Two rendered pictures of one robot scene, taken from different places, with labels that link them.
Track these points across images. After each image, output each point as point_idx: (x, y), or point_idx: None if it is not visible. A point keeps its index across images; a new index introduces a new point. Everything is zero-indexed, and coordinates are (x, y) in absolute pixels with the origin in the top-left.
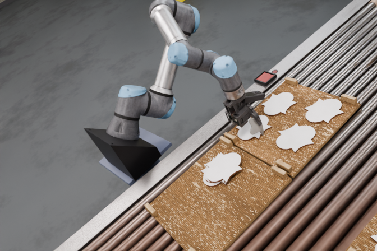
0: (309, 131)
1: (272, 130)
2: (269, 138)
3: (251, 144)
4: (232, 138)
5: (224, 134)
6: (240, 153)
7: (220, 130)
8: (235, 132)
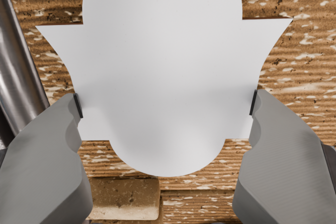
0: None
1: (298, 30)
2: (306, 94)
3: (234, 164)
4: (150, 219)
5: (91, 219)
6: (223, 206)
7: (10, 129)
8: (103, 149)
